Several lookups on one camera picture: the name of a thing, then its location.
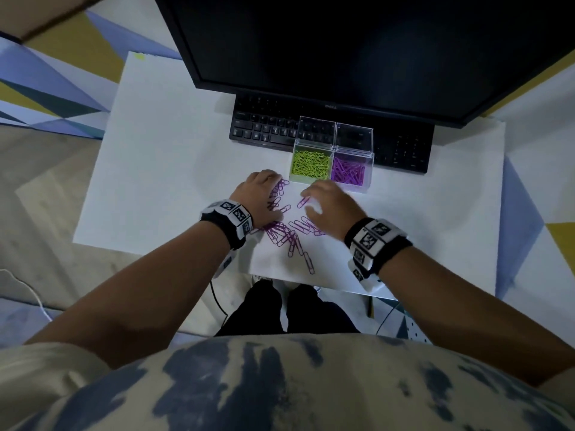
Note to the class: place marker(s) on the person's left hand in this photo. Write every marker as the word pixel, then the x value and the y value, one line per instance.
pixel 254 197

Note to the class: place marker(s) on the person's right hand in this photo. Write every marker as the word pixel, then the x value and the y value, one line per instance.
pixel 337 210

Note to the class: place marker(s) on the small heap of purple clips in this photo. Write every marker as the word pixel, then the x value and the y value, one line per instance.
pixel 348 171

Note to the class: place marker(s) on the heap of purple paper clips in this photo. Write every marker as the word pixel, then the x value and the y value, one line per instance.
pixel 287 237

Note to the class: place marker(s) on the heap of green paper clips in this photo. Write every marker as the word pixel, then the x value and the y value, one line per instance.
pixel 311 163

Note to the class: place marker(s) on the transparent box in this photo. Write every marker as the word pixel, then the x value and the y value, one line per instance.
pixel 314 127
pixel 355 136

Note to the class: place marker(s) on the person's right forearm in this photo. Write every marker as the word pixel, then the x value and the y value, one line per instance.
pixel 471 314

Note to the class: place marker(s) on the person's left forearm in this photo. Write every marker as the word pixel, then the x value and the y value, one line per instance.
pixel 135 300

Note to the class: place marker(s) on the person's black trousers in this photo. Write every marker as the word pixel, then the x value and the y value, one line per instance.
pixel 314 314

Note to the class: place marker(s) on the person's tie-dye shirt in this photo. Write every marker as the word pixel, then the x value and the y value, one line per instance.
pixel 292 386

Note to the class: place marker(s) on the black keyboard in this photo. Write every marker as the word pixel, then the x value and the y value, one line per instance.
pixel 256 125

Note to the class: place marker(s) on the black computer monitor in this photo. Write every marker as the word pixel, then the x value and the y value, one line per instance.
pixel 359 44

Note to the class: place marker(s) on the brown wooden board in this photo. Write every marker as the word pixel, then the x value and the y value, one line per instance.
pixel 31 11

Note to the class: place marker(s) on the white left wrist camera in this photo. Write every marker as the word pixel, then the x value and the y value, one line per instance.
pixel 224 263

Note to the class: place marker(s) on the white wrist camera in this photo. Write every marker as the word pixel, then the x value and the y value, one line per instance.
pixel 366 282
pixel 224 263

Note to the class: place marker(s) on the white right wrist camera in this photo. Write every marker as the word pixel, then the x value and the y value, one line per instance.
pixel 366 282

